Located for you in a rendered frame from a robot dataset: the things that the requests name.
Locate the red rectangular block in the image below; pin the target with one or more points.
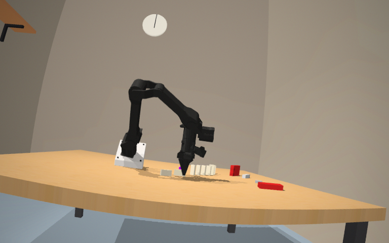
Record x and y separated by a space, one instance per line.
270 186
234 170

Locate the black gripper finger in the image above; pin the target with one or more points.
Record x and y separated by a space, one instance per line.
184 165

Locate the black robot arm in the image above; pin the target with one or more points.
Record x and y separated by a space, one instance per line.
191 122

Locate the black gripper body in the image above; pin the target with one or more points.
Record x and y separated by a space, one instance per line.
185 149

